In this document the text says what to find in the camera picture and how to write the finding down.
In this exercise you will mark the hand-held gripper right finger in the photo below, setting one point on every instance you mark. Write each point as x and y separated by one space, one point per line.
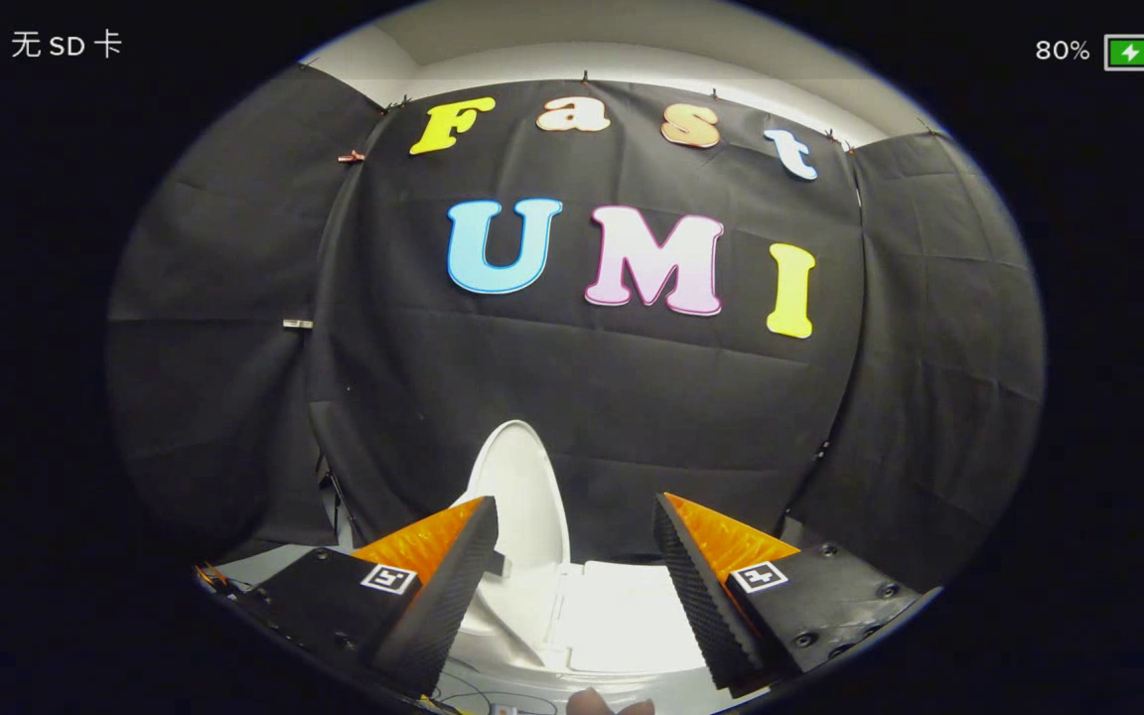
696 596

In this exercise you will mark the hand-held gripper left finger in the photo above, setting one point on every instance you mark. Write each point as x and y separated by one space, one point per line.
448 596

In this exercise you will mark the black backdrop cloth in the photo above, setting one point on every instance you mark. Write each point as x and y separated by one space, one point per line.
582 397

